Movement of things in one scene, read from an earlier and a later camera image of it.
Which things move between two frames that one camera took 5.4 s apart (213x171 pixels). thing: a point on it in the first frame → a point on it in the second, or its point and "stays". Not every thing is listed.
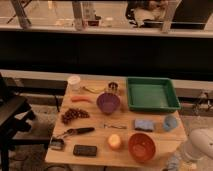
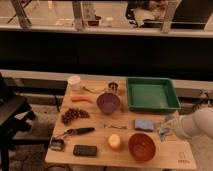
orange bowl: x=142 y=147 stays
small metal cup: x=113 y=85 stays
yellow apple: x=114 y=141 stays
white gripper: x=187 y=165 → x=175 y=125
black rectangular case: x=84 y=150 stays
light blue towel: x=172 y=163 → x=166 y=129
